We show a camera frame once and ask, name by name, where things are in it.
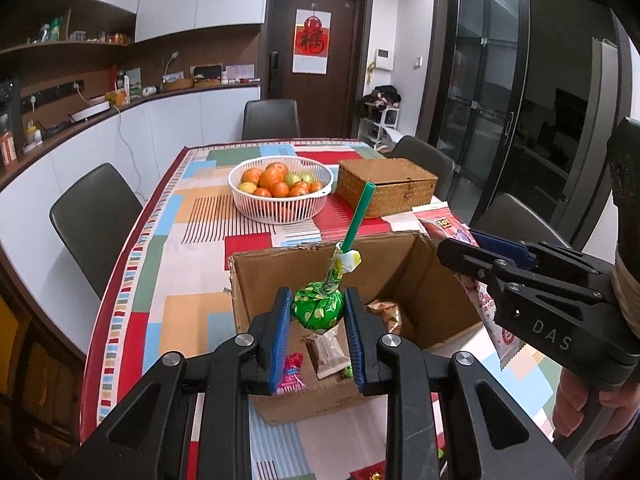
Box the beige fortune biscuits bag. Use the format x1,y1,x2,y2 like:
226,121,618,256
367,299,402,335

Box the red white snack bag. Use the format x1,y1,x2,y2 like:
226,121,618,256
412,202,524,370

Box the green lollipop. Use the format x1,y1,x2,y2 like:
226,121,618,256
292,182,375,333

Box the pink candy bag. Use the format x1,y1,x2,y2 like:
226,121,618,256
276,352,306,394

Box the right hand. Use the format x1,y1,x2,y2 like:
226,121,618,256
552,366,640,443

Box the dark chair near right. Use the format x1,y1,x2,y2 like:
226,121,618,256
471,194,570,248

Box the dark chair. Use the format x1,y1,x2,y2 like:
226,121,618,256
388,136,456,200
49,162,142,297
471,194,570,248

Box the clear wafer stick packet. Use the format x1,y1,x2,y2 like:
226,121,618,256
304,330,350,380

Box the brown cardboard box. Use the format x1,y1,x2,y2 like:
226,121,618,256
230,231,480,426

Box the dark chair far right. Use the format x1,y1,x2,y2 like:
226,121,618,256
388,136,456,200

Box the woven wicker box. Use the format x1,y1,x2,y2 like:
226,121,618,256
335,158,438,219

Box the colourful patchwork tablecloth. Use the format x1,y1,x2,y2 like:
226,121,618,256
79,138,564,480

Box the white fruit basket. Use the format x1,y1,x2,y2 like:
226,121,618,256
228,156,334,226

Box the white shoe rack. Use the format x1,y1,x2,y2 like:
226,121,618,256
357,84,402,153

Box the glass sliding door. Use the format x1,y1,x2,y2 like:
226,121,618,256
418,0,632,247

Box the dark chair far end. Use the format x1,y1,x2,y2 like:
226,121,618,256
242,99,302,141

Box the dark chair left side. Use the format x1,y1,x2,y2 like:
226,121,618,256
49,162,142,297

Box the dark brown door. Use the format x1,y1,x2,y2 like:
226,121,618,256
259,0,373,139

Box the red fu door poster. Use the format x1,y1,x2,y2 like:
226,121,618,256
292,9,331,75

